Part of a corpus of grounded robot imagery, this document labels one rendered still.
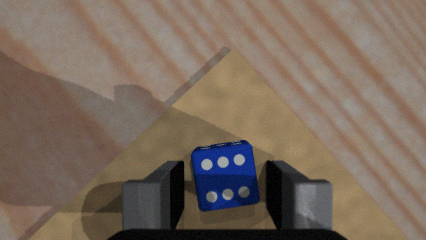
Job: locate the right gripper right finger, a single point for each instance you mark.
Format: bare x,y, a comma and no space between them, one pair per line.
296,202

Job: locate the blue die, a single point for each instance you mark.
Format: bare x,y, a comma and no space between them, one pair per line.
225,175

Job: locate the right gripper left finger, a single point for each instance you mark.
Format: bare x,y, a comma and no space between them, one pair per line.
156,202

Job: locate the tan square mat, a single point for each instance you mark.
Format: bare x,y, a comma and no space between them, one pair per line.
229,103

